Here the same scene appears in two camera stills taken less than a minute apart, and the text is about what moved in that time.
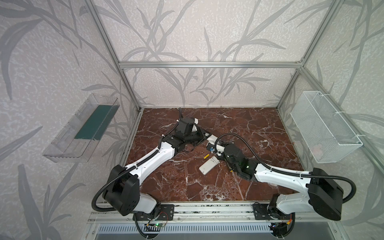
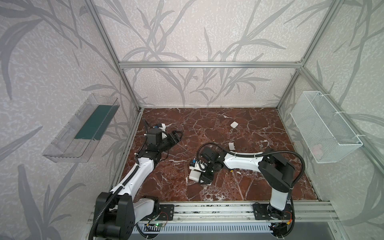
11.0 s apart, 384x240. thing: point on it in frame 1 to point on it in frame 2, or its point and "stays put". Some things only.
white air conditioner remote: x=212 y=139 to x=194 y=175
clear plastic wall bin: x=76 y=140 stays put
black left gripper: x=199 y=136 to x=172 y=138
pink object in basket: x=317 y=151 stays put
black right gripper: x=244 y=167 to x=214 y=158
